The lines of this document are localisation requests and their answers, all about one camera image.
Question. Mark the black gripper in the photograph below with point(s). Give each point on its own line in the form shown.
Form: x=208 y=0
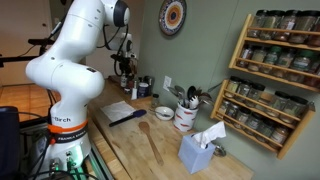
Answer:
x=125 y=62

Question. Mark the white spice bottle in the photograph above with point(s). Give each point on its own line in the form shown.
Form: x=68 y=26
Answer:
x=124 y=81

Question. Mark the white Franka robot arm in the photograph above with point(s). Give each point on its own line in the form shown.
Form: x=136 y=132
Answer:
x=66 y=80

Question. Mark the dark round tin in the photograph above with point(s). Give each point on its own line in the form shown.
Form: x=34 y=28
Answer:
x=143 y=90

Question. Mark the white paper napkin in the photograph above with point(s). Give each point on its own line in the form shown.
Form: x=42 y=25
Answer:
x=116 y=110

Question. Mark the blue and black spatula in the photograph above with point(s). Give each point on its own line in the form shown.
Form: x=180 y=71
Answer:
x=128 y=117

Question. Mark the small metal spoon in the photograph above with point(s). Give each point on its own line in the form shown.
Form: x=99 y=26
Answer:
x=160 y=113

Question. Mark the metal serving spoon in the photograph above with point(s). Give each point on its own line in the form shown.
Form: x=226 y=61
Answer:
x=176 y=91

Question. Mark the small white bowl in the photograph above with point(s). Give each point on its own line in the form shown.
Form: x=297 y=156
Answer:
x=165 y=114

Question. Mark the black ladle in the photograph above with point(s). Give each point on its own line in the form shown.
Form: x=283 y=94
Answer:
x=191 y=92

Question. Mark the wooden spoon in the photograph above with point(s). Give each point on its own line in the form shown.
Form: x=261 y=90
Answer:
x=151 y=141

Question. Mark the large colourful decorative plate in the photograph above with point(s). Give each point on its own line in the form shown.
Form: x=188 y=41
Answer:
x=172 y=16

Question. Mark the white red-patterned utensil crock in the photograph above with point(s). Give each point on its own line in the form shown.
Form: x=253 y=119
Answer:
x=185 y=118

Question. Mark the white slotted spoon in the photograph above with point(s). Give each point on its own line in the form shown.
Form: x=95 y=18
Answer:
x=194 y=102

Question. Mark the dark red utensil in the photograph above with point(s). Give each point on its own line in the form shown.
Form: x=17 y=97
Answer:
x=204 y=96

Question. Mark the white tissue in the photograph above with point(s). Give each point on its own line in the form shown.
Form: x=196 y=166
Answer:
x=210 y=133

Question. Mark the glass spice jar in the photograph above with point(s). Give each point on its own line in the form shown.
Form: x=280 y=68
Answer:
x=233 y=86
x=232 y=111
x=286 y=25
x=315 y=35
x=265 y=130
x=246 y=56
x=271 y=23
x=255 y=95
x=312 y=74
x=254 y=123
x=257 y=59
x=284 y=63
x=278 y=104
x=243 y=90
x=224 y=107
x=293 y=109
x=242 y=117
x=279 y=137
x=256 y=24
x=304 y=26

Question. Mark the blue tissue box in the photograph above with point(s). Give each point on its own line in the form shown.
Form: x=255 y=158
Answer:
x=195 y=155

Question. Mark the wooden spice rack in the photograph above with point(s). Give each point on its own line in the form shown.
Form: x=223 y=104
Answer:
x=293 y=136
x=240 y=50

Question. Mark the small metal dish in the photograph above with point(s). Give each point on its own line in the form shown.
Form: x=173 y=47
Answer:
x=220 y=151

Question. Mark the dark blue padded chair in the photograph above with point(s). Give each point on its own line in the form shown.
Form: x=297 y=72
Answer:
x=8 y=143

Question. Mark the wooden lid spice jar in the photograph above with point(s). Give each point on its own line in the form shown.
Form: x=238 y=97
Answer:
x=265 y=101

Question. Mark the green lid spice jar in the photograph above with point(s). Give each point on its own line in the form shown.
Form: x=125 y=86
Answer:
x=271 y=60
x=300 y=66

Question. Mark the white wall outlet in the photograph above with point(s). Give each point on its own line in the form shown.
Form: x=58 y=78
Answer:
x=167 y=83

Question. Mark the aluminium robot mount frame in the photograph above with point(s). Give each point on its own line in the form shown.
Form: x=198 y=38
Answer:
x=100 y=163

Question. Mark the black camera boom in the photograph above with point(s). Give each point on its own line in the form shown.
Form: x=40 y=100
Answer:
x=16 y=59

